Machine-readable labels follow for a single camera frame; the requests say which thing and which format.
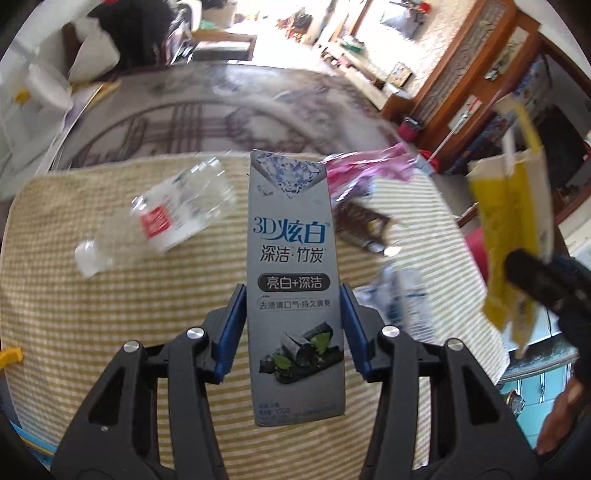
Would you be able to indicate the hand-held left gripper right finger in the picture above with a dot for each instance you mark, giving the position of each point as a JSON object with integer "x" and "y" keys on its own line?
{"x": 353, "y": 323}

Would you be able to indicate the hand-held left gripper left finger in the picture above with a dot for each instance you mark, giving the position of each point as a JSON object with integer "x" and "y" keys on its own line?
{"x": 233, "y": 323}

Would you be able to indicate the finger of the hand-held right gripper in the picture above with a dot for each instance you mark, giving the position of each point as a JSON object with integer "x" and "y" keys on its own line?
{"x": 531, "y": 274}
{"x": 570, "y": 274}

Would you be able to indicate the red bin with green rim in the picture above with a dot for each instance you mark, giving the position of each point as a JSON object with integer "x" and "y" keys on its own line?
{"x": 475, "y": 254}

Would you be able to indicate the white torn carton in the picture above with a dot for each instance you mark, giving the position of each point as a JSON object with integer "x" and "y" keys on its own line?
{"x": 406, "y": 295}

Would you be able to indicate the yellow white packet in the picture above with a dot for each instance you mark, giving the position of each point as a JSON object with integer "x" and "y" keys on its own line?
{"x": 503, "y": 221}

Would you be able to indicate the dark brown wrapper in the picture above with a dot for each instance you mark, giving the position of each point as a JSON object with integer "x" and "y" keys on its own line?
{"x": 364, "y": 224}

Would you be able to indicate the grey toothpaste box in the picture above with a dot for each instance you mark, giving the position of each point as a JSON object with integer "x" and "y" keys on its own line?
{"x": 295, "y": 240}

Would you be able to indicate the crushed clear plastic bottle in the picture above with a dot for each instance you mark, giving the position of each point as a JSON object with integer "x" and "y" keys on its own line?
{"x": 171, "y": 212}

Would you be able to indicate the pink purple wrapper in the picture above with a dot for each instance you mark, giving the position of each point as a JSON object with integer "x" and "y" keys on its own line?
{"x": 369, "y": 161}

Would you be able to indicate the person's right hand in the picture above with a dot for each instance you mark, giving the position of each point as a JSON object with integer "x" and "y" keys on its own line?
{"x": 561, "y": 420}

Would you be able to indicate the green white striped mat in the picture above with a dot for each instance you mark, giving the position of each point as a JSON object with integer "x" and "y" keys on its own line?
{"x": 115, "y": 314}

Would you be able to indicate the red blue dustpan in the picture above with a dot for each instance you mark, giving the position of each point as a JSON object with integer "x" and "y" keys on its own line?
{"x": 430, "y": 161}

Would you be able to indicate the red bucket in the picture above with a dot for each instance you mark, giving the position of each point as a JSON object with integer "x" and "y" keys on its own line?
{"x": 409, "y": 129}

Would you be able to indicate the grey patterned tablecloth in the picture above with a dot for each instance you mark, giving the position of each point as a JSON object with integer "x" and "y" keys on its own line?
{"x": 184, "y": 120}

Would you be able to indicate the framed picture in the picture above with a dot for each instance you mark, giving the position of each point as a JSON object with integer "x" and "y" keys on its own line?
{"x": 399, "y": 74}

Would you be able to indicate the television cabinet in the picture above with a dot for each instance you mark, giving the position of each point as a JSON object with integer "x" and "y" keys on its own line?
{"x": 369, "y": 78}

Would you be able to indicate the yellow book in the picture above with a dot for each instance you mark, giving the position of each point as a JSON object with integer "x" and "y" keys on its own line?
{"x": 99, "y": 99}

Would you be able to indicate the wooden sofa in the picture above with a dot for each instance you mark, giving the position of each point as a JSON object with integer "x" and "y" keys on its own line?
{"x": 221, "y": 46}

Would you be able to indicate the white cloth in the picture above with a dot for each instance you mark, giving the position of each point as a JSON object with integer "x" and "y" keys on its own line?
{"x": 94, "y": 55}

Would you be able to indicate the white desk lamp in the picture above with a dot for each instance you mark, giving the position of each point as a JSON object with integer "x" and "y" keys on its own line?
{"x": 41, "y": 87}

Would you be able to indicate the black jacket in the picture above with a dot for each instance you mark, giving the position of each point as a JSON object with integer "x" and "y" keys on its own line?
{"x": 134, "y": 32}

